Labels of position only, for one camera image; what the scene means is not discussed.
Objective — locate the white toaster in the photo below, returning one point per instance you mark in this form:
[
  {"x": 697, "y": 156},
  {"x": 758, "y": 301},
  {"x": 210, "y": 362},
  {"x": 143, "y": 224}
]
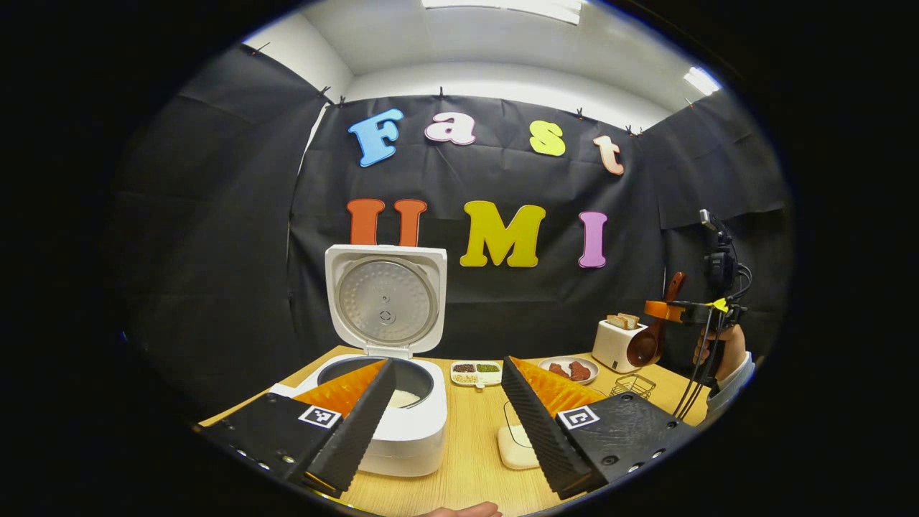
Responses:
[{"x": 610, "y": 348}]

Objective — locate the brown meat piece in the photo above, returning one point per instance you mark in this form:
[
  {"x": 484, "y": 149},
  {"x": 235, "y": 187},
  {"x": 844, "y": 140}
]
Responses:
[
  {"x": 558, "y": 370},
  {"x": 580, "y": 371}
]

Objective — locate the clear rice container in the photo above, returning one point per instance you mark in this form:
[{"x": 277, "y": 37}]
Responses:
[{"x": 517, "y": 449}]

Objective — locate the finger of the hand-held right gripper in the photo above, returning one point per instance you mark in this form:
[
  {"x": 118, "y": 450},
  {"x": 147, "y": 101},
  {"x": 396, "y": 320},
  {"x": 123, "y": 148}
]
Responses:
[{"x": 660, "y": 311}]

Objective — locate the black backdrop cloth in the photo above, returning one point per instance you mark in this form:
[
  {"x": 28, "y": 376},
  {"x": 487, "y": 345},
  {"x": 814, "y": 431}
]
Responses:
[{"x": 215, "y": 251}]

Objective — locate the white round plate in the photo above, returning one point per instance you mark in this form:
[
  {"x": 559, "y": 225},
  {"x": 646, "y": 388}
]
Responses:
[{"x": 542, "y": 370}]

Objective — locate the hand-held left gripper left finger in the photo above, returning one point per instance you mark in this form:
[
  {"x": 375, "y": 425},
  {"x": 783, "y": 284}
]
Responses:
[{"x": 359, "y": 438}]

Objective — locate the white divided bean dish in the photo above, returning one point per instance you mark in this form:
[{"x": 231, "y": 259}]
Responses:
[{"x": 474, "y": 375}]

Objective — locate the toasted bread slice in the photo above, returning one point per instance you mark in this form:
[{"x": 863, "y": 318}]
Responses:
[
  {"x": 630, "y": 319},
  {"x": 616, "y": 322}
]

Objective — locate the white rice cooker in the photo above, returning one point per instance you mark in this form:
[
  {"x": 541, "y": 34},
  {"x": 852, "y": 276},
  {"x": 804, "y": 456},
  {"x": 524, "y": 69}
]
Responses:
[{"x": 409, "y": 445}]

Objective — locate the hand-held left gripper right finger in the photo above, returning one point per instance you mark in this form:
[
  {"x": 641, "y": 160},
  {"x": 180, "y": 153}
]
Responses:
[{"x": 542, "y": 438}]

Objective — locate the small ceiling light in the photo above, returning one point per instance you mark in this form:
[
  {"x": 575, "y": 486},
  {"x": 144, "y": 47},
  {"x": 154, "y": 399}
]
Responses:
[{"x": 701, "y": 80}]

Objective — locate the brown wooden spoon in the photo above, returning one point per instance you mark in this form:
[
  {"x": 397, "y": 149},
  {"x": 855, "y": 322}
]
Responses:
[{"x": 642, "y": 348}]

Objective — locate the white rice heap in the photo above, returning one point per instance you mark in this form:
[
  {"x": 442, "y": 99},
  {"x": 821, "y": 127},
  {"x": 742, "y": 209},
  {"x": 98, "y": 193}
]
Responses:
[{"x": 403, "y": 399}]

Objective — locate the long ceiling light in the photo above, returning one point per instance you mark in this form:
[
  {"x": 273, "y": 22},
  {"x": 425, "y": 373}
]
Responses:
[{"x": 502, "y": 8}]

